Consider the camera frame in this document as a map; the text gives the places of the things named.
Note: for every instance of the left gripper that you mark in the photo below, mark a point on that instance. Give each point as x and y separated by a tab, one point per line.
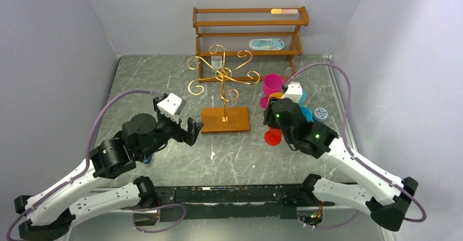
194	128

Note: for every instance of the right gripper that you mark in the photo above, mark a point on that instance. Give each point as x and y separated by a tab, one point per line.
272	115

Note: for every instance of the blue wine glass back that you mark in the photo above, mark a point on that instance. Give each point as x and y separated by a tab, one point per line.
307	113

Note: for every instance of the blue wine glass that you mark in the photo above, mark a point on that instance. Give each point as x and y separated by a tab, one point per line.
307	113
302	98

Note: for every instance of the red wine glass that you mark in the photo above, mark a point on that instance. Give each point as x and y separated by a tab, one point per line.
273	136

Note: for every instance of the magenta wine glass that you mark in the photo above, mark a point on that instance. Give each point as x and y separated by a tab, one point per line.
271	83

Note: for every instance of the clear wine glass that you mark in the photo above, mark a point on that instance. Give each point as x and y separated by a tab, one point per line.
289	72

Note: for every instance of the gold wire glass rack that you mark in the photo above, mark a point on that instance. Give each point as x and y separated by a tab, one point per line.
223	119

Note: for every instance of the yellow wine glass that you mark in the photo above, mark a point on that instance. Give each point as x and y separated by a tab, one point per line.
276	95

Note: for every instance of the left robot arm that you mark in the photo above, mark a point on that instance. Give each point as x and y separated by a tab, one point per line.
51	214

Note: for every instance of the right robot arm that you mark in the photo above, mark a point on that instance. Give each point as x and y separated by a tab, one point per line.
383	196

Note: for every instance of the wooden shelf rack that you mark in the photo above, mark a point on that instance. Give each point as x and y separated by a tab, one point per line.
233	28

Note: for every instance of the white teal cardboard box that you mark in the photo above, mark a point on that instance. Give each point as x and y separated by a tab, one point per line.
216	62

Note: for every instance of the blue packaged item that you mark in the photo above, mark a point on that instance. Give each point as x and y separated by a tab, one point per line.
267	44

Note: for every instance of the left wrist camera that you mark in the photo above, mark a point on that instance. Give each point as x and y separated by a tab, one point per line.
173	105

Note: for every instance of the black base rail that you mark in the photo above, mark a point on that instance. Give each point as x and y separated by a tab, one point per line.
234	201

